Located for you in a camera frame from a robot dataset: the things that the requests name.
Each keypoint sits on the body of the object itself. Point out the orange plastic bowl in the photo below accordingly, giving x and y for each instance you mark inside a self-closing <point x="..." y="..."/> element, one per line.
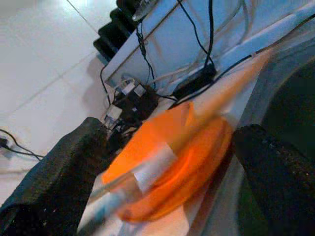
<point x="152" y="137"/>

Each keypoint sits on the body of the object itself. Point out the orange plastic plate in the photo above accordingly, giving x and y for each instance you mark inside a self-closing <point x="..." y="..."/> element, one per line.
<point x="197" y="177"/>

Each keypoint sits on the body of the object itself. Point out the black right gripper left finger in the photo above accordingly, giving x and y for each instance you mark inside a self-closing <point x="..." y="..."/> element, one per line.
<point x="49" y="184"/>

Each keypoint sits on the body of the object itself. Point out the black power brick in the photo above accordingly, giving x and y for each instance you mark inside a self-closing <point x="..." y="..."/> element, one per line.
<point x="194" y="81"/>

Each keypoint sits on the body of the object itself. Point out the white power plug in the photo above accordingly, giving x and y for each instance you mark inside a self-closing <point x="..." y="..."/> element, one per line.
<point x="113" y="116"/>
<point x="133" y="86"/>

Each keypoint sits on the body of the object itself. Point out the black power strip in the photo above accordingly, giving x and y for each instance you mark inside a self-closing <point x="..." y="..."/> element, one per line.
<point x="142" y="103"/>

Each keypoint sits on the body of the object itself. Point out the stainless steel sink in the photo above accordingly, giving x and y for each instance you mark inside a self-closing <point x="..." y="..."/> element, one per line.
<point x="290" y="103"/>

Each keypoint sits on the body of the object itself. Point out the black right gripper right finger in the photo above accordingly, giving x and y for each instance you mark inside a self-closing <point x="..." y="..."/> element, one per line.
<point x="283" y="191"/>

